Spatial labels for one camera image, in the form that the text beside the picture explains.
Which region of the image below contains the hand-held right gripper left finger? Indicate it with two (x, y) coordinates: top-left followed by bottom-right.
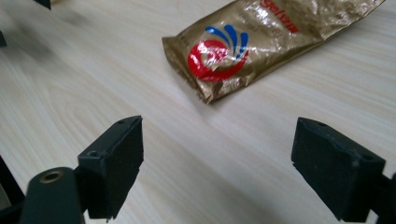
(77, 115), (145, 221)

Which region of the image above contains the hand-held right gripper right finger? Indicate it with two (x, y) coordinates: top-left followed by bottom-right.
(290, 117), (387, 223)

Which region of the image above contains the gold foil snack packet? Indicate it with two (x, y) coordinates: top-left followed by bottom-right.
(162, 0), (387, 105)

